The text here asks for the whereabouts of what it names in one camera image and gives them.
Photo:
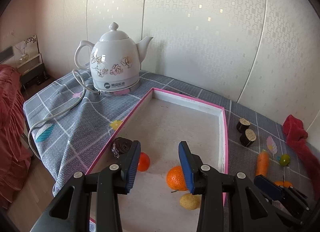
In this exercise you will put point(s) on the grey patterned tablecloth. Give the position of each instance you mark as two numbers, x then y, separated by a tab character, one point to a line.
79	124

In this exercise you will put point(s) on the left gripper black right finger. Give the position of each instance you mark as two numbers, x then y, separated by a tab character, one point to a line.
248	209

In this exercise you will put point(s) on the orange carrot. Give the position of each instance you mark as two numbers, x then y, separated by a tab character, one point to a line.
262	163

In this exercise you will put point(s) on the large textured orange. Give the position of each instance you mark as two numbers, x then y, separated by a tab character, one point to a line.
175	179

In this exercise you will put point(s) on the dark eggplant chunk front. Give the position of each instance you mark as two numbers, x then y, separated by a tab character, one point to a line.
248	137

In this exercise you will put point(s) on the white bedside shelf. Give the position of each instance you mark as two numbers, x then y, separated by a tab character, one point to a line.
29	62

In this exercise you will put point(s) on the white floral ceramic kettle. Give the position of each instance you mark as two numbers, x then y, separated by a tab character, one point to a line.
114	61

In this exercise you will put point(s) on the red towel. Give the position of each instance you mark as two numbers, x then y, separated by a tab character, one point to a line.
296	137

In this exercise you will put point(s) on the small yellow potato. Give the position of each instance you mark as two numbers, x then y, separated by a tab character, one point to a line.
190	202

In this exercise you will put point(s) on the green tomato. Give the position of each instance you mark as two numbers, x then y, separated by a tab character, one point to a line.
284	160

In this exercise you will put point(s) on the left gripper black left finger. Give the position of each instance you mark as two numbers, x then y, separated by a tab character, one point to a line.
70	208

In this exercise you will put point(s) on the red bed cover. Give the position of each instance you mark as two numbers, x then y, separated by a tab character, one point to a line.
15	158

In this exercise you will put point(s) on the dark eggplant chunk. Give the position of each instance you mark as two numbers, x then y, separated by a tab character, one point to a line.
242	125
248	137

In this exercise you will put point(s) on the orange with long stem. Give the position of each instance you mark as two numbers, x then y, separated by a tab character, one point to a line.
284	183

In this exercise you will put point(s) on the pink-rimmed white tray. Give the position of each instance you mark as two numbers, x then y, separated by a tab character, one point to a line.
160	121

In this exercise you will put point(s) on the dark wrinkled passion fruit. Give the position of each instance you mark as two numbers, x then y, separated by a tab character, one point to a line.
120	146

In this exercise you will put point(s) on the red tomato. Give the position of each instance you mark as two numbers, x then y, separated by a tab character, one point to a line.
144	162

